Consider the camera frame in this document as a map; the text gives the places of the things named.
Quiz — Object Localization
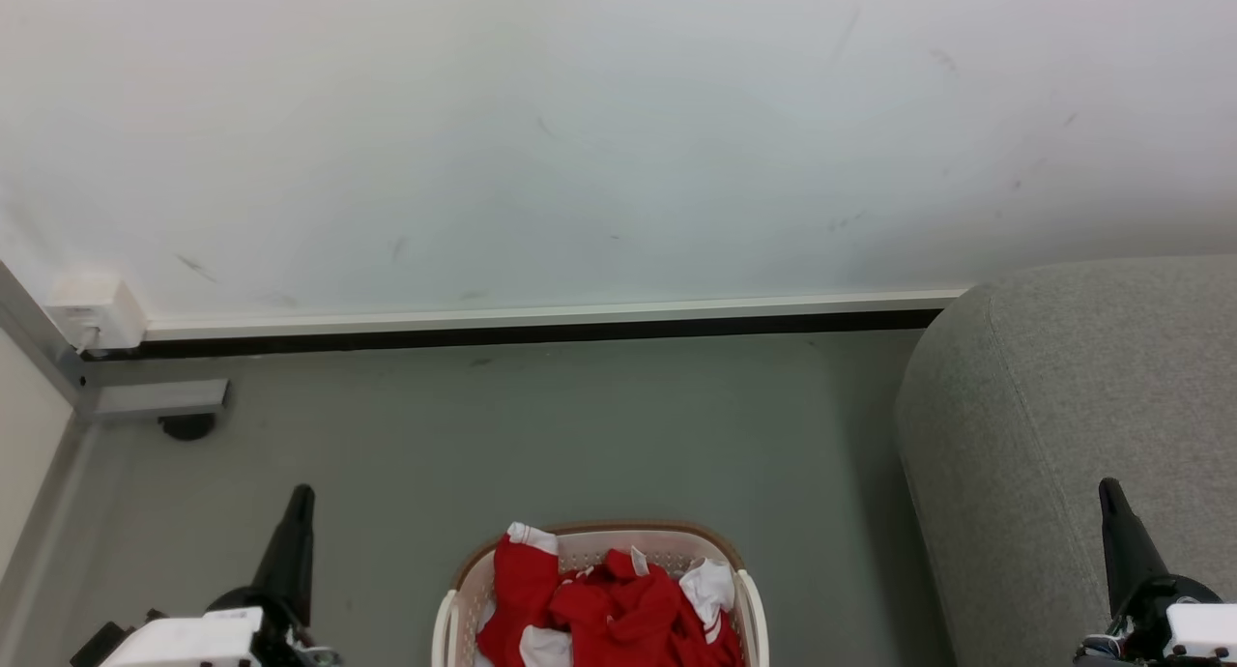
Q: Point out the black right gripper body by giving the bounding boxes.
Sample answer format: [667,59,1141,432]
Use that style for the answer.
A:
[1076,575,1224,667]

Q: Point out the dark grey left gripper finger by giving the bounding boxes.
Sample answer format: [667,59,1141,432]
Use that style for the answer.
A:
[253,484,317,631]

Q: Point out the white and black skirting board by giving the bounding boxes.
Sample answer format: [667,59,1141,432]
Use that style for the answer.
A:
[143,285,972,351]

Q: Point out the white wall junction box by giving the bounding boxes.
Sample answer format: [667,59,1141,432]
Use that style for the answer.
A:
[43,275,148,352]

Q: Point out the white perforated laundry basket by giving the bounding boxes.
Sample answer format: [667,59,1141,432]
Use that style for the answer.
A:
[432,520,771,667]

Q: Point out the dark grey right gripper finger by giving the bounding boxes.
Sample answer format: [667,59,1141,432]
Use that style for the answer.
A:
[1098,478,1167,618]

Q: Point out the red and white clothes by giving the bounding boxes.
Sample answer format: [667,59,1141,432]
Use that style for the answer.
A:
[474,522,746,667]

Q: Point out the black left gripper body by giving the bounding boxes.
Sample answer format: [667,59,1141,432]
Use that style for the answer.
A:
[208,585,341,667]

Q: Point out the grey fabric sofa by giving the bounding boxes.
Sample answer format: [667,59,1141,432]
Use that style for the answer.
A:
[894,254,1237,667]

